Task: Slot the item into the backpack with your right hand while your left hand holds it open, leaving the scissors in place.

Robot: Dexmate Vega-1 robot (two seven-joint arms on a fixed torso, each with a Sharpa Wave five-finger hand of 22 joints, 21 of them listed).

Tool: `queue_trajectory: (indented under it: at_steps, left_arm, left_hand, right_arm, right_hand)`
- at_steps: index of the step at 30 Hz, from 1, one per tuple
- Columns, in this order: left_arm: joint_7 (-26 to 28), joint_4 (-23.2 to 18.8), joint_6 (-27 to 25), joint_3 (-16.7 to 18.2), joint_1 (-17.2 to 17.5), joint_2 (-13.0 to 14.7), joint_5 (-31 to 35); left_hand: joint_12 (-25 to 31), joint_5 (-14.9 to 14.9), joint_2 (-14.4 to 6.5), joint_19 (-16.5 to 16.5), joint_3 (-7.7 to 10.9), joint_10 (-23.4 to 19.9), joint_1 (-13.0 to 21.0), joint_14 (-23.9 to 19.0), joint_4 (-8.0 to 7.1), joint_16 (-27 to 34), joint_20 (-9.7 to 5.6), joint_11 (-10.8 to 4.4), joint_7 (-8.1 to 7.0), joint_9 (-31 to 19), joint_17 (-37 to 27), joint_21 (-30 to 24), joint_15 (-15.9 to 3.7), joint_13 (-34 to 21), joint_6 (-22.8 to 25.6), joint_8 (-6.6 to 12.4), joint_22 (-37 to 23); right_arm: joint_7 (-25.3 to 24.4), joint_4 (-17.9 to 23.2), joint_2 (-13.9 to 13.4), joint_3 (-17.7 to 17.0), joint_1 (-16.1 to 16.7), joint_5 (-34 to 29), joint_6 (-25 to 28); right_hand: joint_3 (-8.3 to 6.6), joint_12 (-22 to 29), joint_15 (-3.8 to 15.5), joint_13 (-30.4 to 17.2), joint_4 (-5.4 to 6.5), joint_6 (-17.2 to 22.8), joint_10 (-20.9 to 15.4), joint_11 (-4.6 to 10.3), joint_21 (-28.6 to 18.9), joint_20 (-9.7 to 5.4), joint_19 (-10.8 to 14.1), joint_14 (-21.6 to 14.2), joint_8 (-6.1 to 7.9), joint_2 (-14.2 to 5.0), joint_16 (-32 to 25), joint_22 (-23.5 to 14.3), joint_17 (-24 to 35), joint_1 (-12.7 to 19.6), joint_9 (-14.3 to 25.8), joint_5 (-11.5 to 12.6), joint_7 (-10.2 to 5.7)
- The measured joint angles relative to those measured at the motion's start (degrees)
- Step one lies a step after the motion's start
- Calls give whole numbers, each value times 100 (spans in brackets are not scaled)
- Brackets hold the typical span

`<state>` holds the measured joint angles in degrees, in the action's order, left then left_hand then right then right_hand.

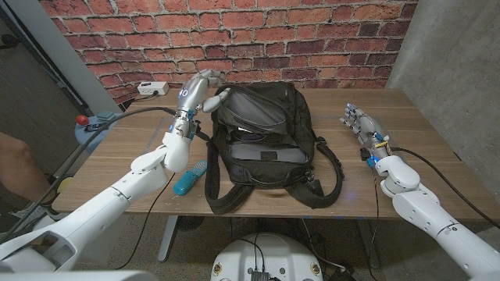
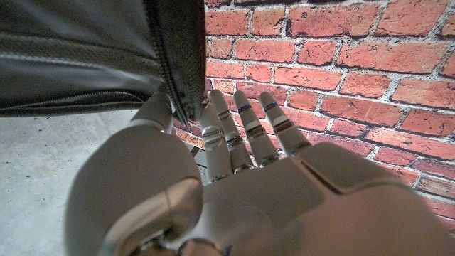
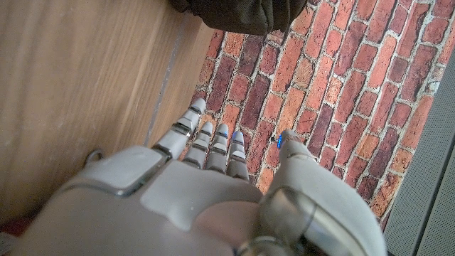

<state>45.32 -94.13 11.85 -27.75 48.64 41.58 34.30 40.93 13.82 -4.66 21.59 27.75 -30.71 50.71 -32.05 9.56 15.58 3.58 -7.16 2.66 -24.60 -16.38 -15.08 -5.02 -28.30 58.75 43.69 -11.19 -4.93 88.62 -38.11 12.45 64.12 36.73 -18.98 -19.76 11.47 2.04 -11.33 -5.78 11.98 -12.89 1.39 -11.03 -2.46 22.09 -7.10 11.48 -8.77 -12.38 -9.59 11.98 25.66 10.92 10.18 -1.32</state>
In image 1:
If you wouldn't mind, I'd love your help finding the black floor fan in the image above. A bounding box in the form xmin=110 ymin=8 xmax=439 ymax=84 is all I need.
xmin=177 ymin=215 xmax=206 ymax=232

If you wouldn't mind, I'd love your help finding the blue round stool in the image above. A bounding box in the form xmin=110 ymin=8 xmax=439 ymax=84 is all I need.
xmin=73 ymin=112 xmax=124 ymax=154

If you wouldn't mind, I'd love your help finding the printed brick backdrop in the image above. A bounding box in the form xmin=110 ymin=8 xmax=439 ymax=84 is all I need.
xmin=38 ymin=0 xmax=419 ymax=105

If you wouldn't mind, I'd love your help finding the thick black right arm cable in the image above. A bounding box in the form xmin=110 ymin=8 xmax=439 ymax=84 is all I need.
xmin=390 ymin=147 xmax=500 ymax=230

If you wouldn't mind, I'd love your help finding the person's bare leg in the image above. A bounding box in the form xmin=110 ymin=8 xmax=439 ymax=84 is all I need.
xmin=0 ymin=131 xmax=52 ymax=204

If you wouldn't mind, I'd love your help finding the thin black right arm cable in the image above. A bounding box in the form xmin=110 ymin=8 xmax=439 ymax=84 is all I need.
xmin=357 ymin=165 xmax=382 ymax=281

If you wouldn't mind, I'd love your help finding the grey sneaker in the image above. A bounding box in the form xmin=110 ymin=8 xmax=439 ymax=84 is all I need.
xmin=7 ymin=202 xmax=52 ymax=224

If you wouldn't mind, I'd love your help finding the white robot body rim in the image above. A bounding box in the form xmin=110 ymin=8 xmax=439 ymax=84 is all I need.
xmin=0 ymin=271 xmax=158 ymax=281

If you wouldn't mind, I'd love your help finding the white power strip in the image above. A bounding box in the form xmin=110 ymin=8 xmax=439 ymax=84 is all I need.
xmin=137 ymin=80 xmax=170 ymax=97

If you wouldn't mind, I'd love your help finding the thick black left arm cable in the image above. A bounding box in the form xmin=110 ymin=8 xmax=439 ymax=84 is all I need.
xmin=0 ymin=106 xmax=177 ymax=237

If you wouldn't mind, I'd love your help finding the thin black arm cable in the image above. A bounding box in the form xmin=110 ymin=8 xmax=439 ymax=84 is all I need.
xmin=115 ymin=172 xmax=177 ymax=271
xmin=357 ymin=165 xmax=382 ymax=281

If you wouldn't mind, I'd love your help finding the black backpack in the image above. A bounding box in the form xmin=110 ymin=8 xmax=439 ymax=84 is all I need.
xmin=203 ymin=80 xmax=345 ymax=215

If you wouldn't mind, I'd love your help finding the black handheld device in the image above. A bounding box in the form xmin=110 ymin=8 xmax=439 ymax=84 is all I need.
xmin=84 ymin=122 xmax=111 ymax=133

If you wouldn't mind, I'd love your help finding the yellow and black object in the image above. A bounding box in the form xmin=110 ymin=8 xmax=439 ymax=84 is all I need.
xmin=57 ymin=176 xmax=74 ymax=194

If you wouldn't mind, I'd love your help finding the grey table leg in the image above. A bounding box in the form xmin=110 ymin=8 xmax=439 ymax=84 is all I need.
xmin=355 ymin=218 xmax=382 ymax=269
xmin=157 ymin=215 xmax=180 ymax=263

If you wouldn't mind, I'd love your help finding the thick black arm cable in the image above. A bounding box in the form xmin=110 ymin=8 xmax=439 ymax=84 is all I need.
xmin=0 ymin=106 xmax=177 ymax=237
xmin=390 ymin=147 xmax=500 ymax=230

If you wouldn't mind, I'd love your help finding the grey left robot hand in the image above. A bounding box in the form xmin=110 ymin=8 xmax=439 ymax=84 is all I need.
xmin=167 ymin=69 xmax=231 ymax=140

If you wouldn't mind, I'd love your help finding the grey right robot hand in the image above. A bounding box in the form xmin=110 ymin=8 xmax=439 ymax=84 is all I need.
xmin=338 ymin=103 xmax=391 ymax=163

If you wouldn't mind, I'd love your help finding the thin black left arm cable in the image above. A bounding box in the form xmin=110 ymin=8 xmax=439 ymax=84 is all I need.
xmin=115 ymin=172 xmax=177 ymax=271

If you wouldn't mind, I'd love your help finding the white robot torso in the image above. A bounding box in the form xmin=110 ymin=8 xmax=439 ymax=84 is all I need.
xmin=209 ymin=233 xmax=324 ymax=281

